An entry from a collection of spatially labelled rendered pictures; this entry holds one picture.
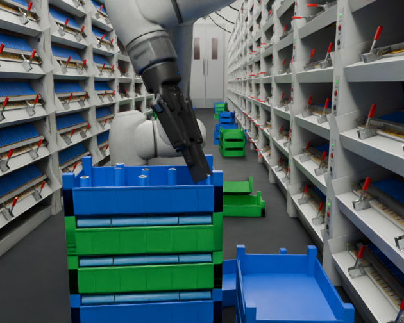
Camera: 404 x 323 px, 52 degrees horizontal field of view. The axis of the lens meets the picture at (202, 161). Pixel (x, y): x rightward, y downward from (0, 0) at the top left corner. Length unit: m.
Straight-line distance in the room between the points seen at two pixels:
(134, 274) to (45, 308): 0.55
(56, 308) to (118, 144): 0.66
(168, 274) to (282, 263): 0.37
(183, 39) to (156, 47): 0.66
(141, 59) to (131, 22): 0.07
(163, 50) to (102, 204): 0.31
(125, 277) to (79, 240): 0.11
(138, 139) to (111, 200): 0.87
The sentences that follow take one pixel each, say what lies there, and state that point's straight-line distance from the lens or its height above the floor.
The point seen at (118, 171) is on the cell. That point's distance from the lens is 0.88.
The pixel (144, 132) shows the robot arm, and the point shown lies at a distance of 1.65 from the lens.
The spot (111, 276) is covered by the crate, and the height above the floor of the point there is 0.28.
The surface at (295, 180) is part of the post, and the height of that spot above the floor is 0.19.
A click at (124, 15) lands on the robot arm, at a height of 0.77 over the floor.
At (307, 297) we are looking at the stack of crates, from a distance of 1.02.
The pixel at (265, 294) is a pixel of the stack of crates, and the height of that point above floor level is 0.16.
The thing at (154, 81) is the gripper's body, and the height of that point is 0.65.
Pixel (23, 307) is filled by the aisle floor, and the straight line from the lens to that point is 1.38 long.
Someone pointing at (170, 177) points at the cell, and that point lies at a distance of 0.87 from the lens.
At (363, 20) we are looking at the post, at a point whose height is 0.82.
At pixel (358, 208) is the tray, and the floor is 0.31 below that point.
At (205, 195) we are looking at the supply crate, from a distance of 0.79.
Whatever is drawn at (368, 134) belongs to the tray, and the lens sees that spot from 1.16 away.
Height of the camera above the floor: 0.64
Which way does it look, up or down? 11 degrees down
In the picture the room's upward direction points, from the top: straight up
